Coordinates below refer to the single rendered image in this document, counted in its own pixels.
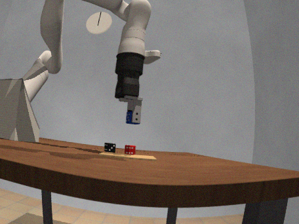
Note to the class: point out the black die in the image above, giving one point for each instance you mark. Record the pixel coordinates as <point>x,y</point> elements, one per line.
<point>109,147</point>

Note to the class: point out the blue die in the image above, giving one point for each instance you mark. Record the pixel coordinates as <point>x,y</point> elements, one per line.
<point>129,117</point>

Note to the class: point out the tan square mat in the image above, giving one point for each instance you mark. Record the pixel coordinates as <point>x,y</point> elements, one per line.
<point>137,157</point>

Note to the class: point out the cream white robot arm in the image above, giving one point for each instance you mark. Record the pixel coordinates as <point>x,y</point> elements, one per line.
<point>136,14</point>

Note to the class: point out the red die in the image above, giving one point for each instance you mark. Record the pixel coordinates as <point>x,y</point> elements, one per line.
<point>130,149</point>

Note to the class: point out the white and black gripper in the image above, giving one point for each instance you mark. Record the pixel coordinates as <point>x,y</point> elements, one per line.
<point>129,67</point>

